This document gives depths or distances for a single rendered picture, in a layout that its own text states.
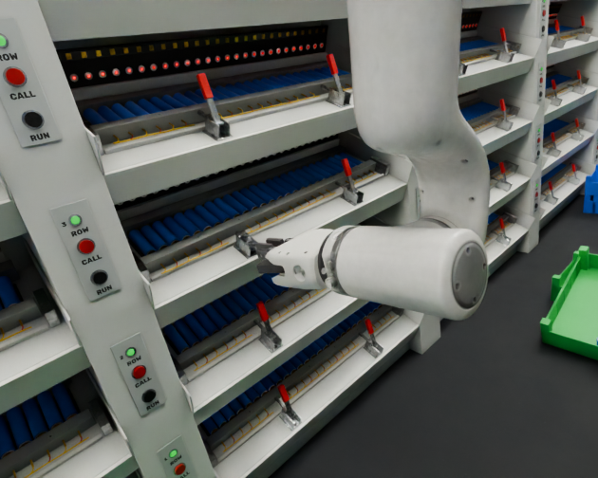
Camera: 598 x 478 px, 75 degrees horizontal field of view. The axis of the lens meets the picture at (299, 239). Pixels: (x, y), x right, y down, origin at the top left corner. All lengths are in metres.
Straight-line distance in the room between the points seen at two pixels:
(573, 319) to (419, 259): 0.94
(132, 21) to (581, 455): 1.02
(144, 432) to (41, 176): 0.38
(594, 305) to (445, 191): 0.90
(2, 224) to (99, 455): 0.35
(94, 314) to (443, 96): 0.47
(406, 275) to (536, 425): 0.69
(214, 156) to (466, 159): 0.35
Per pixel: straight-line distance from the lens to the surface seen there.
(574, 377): 1.14
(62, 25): 0.56
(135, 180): 0.55
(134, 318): 0.58
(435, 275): 0.35
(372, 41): 0.34
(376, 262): 0.39
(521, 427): 1.01
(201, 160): 0.59
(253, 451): 0.85
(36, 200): 0.52
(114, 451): 0.69
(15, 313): 0.61
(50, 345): 0.59
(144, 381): 0.63
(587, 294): 1.33
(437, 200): 0.46
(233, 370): 0.72
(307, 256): 0.46
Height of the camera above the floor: 0.73
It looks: 21 degrees down
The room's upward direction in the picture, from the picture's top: 11 degrees counter-clockwise
